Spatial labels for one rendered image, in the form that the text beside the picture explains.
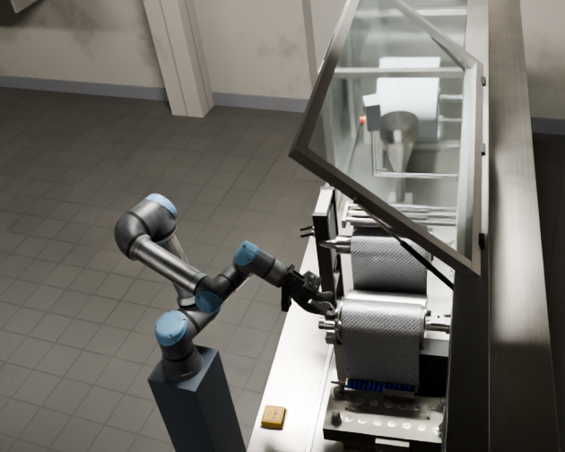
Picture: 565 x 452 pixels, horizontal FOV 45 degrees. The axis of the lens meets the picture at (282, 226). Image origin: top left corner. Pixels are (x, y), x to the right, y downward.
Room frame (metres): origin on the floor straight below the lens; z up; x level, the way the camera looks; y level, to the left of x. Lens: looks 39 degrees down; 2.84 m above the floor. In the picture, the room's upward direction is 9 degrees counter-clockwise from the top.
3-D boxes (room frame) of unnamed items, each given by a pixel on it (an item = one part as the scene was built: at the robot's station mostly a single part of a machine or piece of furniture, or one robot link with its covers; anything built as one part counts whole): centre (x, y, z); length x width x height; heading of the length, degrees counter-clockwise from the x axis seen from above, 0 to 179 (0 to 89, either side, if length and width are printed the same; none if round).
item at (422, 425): (1.24, -0.24, 1.00); 0.40 x 0.16 x 0.06; 71
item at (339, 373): (1.51, -0.11, 1.05); 0.06 x 0.05 x 0.31; 71
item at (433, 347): (1.45, -0.31, 1.00); 0.33 x 0.07 x 0.20; 71
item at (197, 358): (1.68, 0.44, 0.95); 0.15 x 0.15 x 0.10
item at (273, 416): (1.38, 0.13, 0.91); 0.07 x 0.07 x 0.02; 71
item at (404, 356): (1.37, -0.24, 1.14); 0.23 x 0.01 x 0.18; 71
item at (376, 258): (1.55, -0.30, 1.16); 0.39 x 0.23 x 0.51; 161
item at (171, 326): (1.69, 0.44, 1.07); 0.13 x 0.12 x 0.14; 138
